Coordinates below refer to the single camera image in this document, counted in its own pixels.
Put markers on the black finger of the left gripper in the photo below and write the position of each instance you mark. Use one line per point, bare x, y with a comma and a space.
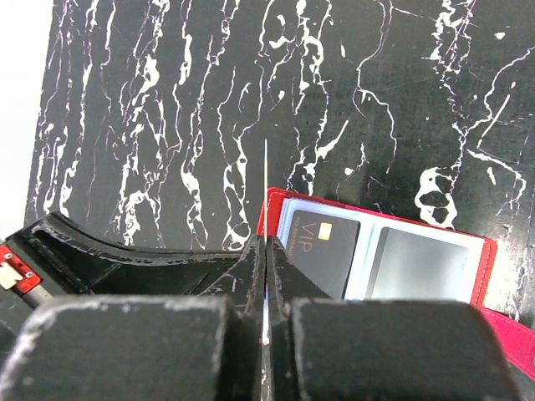
69, 261

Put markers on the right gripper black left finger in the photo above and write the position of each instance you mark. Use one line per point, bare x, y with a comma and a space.
105, 347

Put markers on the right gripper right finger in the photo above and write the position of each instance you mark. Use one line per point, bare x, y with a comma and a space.
327, 349

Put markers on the red card holder wallet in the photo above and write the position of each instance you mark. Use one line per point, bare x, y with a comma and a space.
399, 259

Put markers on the black VIP credit card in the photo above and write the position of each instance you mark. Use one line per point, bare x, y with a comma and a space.
322, 248

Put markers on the thin white credit card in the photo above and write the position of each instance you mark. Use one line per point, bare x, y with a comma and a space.
265, 386

